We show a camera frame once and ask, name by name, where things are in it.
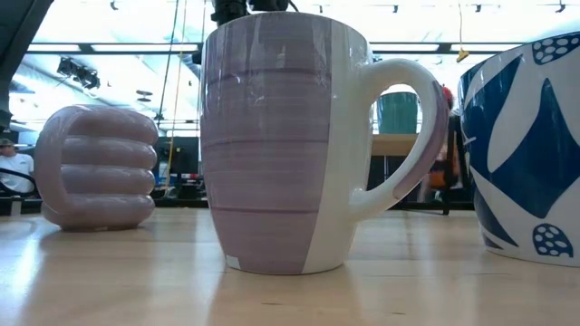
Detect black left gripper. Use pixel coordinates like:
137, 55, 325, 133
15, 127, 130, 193
210, 0, 298, 27

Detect ribbed lilac mug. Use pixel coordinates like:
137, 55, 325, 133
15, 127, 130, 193
34, 103, 160, 232

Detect white mug blue leaf pattern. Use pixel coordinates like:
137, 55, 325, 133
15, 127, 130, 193
457, 31, 580, 268

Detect purple and white mug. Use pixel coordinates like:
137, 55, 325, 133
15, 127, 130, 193
198, 11, 450, 276

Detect wooden shelf black legs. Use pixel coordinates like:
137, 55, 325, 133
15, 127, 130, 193
366, 115, 459, 216

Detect person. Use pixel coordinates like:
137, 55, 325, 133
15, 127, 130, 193
0, 138, 35, 194
419, 84, 461, 205

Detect yellow hanging cord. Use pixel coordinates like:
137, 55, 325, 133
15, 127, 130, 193
455, 0, 470, 63

